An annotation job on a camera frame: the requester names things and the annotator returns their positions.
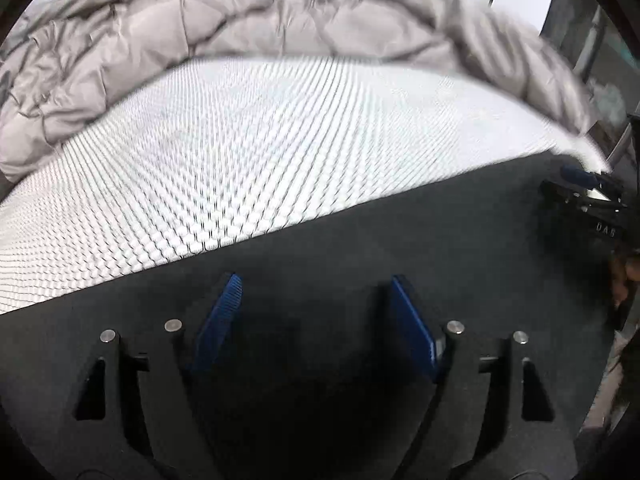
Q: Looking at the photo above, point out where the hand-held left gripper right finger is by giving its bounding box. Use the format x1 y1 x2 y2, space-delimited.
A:
389 274 588 480

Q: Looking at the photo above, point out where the person's right hand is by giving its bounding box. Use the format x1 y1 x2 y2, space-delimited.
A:
607 249 640 312

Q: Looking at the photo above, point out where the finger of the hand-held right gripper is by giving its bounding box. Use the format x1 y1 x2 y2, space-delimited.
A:
540 162 626 212

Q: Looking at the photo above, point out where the white honeycomb pattern mattress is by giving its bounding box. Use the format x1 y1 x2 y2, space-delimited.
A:
0 56 612 317

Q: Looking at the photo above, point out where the grey quilted blanket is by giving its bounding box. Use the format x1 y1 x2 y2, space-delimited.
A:
0 0 603 186

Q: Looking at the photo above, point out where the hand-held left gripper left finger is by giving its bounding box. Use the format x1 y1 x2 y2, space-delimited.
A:
50 272 246 480

